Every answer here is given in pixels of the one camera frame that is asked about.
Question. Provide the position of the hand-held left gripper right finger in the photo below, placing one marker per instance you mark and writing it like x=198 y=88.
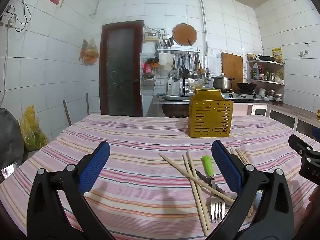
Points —
x=226 y=167

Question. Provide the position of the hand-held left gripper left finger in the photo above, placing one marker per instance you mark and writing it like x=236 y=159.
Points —
x=93 y=167

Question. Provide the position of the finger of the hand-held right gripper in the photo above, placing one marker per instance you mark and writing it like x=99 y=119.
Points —
x=298 y=143

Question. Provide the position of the dark metal knife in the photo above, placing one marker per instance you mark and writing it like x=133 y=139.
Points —
x=203 y=177

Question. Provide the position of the yellow perforated utensil holder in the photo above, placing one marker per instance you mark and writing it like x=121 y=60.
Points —
x=210 y=115

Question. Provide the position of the row of hanging kitchen utensils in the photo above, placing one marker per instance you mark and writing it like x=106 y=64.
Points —
x=190 y=66

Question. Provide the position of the person's right hand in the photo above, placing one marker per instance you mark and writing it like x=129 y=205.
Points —
x=313 y=202

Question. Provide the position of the pink striped tablecloth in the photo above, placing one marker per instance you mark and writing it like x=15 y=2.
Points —
x=130 y=142

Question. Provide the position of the stack of white bowls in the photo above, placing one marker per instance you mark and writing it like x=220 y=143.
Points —
x=263 y=95

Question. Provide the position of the wooden stick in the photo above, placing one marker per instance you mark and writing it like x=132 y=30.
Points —
x=67 y=112
x=87 y=103

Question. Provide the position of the corner kitchen shelf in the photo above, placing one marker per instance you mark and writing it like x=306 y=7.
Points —
x=271 y=81

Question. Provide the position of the yellow plastic bag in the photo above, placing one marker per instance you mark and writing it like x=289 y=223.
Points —
x=32 y=132

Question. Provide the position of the gas stove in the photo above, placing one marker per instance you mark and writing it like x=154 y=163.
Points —
x=241 y=97

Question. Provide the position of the black wok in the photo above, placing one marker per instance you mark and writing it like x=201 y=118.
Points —
x=246 y=86

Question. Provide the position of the cooking oil bottle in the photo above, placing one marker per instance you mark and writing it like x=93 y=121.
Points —
x=255 y=72

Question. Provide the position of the steel cooking pot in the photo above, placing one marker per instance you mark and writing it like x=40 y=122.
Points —
x=223 y=82

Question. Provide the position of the metal sink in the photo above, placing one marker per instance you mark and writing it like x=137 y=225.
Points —
x=172 y=100

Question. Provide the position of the grey sack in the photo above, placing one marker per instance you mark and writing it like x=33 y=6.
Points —
x=10 y=140

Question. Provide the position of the black frying pan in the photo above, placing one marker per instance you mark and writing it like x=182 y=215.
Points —
x=267 y=58

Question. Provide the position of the metal faucet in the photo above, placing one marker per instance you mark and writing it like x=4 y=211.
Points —
x=180 y=80

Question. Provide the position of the white soap bottle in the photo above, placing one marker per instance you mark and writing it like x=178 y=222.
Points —
x=170 y=86

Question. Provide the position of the metal bowl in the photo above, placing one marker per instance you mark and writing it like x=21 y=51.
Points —
x=251 y=56

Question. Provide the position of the wooden cutting board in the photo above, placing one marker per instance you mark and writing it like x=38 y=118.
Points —
x=232 y=67

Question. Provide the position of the dark wooden door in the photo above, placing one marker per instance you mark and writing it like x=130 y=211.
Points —
x=121 y=70

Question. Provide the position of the orange hanging plastic bag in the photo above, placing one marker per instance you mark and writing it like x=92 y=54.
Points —
x=89 y=53

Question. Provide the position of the pink cleaning cloth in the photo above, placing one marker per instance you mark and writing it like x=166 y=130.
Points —
x=147 y=66

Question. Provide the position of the knife holder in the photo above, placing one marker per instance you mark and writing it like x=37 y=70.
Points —
x=168 y=42

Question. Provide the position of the round wooden lid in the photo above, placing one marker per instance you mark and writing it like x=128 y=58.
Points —
x=184 y=34

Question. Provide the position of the white power socket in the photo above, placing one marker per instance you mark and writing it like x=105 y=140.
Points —
x=6 y=19

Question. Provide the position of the yellow wall poster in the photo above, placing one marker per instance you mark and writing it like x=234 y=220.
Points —
x=277 y=54

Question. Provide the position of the metal wall rack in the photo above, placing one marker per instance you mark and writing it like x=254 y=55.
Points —
x=177 y=50

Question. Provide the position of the white wall pipe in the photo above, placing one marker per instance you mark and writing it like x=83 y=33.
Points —
x=203 y=30

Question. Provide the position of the white wall box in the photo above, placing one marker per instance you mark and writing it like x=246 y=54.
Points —
x=151 y=36

